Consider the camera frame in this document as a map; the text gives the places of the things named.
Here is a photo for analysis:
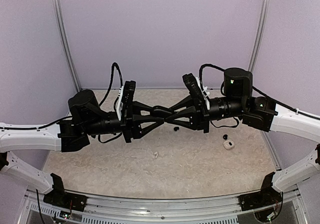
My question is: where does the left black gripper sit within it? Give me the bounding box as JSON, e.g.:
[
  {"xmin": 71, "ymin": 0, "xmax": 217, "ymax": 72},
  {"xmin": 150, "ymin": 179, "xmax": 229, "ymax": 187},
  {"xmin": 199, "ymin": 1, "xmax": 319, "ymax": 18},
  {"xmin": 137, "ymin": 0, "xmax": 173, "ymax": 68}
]
[{"xmin": 83, "ymin": 101, "xmax": 165, "ymax": 143}]

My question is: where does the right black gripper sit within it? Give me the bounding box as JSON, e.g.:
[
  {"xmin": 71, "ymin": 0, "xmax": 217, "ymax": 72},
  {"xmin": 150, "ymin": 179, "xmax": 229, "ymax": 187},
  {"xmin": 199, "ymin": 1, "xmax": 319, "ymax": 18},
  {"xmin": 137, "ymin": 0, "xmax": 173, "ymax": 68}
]
[{"xmin": 166, "ymin": 95, "xmax": 247, "ymax": 134}]

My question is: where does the black earbud charging case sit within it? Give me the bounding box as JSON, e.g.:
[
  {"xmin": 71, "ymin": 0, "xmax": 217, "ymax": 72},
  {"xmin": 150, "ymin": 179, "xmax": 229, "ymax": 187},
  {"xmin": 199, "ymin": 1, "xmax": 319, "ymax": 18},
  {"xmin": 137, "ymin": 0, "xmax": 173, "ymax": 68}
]
[{"xmin": 150, "ymin": 105, "xmax": 175, "ymax": 119}]

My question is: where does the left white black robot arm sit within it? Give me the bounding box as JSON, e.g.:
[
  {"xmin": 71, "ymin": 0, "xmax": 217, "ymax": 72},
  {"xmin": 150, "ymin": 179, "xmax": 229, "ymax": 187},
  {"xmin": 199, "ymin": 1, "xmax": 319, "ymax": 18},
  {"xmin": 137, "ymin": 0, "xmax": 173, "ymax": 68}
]
[{"xmin": 0, "ymin": 89, "xmax": 171, "ymax": 206}]

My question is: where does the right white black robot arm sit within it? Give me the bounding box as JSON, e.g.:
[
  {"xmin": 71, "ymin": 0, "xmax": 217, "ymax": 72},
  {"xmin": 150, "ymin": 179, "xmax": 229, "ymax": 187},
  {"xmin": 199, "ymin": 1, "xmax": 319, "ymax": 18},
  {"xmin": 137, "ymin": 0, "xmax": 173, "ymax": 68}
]
[{"xmin": 165, "ymin": 64, "xmax": 320, "ymax": 142}]

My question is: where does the white earbud charging case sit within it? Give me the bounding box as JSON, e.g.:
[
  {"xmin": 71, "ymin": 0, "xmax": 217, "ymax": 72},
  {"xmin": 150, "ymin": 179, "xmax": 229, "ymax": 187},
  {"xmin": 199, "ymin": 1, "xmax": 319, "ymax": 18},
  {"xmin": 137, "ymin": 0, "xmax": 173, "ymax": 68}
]
[{"xmin": 223, "ymin": 140, "xmax": 235, "ymax": 150}]

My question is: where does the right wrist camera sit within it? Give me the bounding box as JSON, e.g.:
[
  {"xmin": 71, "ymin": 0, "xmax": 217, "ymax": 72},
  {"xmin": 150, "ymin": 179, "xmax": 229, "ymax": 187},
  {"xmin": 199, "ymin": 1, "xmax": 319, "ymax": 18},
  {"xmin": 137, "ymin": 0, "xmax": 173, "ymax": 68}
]
[{"xmin": 182, "ymin": 73, "xmax": 210, "ymax": 110}]

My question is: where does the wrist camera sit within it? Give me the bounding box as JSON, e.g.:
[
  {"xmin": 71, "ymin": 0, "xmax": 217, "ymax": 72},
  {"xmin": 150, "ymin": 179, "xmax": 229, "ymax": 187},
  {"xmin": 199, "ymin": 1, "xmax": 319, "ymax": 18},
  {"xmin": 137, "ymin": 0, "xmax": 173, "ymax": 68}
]
[
  {"xmin": 115, "ymin": 80, "xmax": 136, "ymax": 121},
  {"xmin": 182, "ymin": 73, "xmax": 210, "ymax": 110}
]

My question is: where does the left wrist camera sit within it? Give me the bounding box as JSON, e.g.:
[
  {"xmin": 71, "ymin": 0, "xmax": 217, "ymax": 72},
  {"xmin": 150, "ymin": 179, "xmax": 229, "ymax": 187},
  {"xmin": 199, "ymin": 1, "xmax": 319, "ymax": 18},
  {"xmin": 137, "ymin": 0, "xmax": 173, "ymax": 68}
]
[{"xmin": 115, "ymin": 80, "xmax": 136, "ymax": 121}]

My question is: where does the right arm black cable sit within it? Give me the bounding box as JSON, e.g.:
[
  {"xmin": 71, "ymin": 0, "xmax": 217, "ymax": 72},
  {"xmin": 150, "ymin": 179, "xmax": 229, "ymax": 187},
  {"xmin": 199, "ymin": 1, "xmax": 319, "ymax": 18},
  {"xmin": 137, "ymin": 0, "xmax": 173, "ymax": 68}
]
[{"xmin": 198, "ymin": 63, "xmax": 320, "ymax": 121}]

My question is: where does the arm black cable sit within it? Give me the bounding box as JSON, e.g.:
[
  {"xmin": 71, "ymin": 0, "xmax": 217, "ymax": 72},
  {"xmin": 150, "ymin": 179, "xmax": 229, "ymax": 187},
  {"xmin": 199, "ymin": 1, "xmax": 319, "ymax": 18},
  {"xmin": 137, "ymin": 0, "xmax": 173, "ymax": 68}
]
[
  {"xmin": 98, "ymin": 62, "xmax": 125, "ymax": 107},
  {"xmin": 198, "ymin": 63, "xmax": 320, "ymax": 121}
]

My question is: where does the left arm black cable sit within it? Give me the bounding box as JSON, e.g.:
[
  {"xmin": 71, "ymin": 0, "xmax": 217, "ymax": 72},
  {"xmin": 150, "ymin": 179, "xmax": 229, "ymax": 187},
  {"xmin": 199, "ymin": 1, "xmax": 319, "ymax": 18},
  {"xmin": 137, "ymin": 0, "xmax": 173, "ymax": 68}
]
[{"xmin": 98, "ymin": 62, "xmax": 125, "ymax": 107}]

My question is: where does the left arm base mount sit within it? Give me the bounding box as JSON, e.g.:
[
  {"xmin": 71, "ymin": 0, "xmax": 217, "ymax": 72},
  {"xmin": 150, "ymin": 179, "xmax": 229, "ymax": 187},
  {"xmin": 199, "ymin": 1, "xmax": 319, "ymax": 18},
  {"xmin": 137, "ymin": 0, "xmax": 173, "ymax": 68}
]
[{"xmin": 43, "ymin": 192, "xmax": 87, "ymax": 212}]

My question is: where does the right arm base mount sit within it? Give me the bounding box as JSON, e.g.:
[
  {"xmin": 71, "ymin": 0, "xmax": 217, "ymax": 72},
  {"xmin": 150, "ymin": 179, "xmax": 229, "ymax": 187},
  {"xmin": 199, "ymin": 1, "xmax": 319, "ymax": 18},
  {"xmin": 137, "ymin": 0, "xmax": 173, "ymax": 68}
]
[{"xmin": 238, "ymin": 191, "xmax": 282, "ymax": 211}]

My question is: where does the right aluminium frame post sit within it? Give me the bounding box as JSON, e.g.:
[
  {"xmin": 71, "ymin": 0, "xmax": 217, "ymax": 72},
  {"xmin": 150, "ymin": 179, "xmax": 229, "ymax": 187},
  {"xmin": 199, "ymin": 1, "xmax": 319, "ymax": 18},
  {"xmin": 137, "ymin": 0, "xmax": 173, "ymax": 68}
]
[{"xmin": 248, "ymin": 0, "xmax": 270, "ymax": 73}]

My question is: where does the aluminium frame post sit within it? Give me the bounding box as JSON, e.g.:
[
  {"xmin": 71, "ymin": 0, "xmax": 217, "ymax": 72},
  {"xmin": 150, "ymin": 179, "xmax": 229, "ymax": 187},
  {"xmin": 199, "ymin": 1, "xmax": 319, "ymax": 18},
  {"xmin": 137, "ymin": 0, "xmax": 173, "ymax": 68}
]
[
  {"xmin": 248, "ymin": 0, "xmax": 270, "ymax": 73},
  {"xmin": 52, "ymin": 0, "xmax": 82, "ymax": 92}
]

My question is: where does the front aluminium rail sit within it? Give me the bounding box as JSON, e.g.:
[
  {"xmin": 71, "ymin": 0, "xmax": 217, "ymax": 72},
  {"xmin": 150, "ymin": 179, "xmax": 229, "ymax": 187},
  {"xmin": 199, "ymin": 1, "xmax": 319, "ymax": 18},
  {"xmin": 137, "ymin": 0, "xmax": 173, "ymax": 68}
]
[{"xmin": 17, "ymin": 187, "xmax": 310, "ymax": 224}]

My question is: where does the left aluminium frame post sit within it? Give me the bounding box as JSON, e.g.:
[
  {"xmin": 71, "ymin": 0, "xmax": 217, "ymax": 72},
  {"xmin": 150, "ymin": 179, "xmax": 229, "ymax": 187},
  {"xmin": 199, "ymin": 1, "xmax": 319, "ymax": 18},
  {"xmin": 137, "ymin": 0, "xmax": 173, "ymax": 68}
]
[{"xmin": 52, "ymin": 0, "xmax": 82, "ymax": 92}]

